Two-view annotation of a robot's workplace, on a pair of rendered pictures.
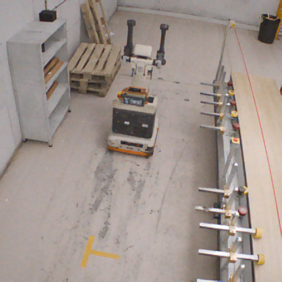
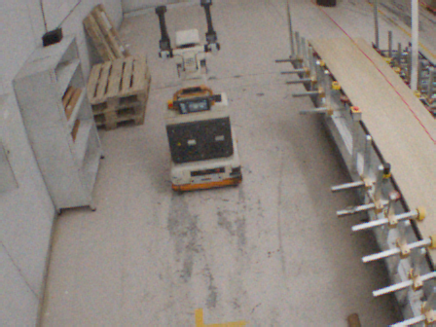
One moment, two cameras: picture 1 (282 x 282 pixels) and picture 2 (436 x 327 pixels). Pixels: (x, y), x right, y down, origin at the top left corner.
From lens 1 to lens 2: 0.39 m
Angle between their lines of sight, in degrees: 5
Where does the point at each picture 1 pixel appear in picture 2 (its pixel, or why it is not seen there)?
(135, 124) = (204, 140)
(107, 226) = (215, 291)
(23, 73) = (38, 116)
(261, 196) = (407, 172)
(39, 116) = (69, 169)
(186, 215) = (318, 242)
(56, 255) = not seen: outside the picture
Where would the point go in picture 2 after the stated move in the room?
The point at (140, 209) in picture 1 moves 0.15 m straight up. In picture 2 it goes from (251, 256) to (250, 243)
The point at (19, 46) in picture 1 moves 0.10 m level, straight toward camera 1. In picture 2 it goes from (27, 81) to (29, 84)
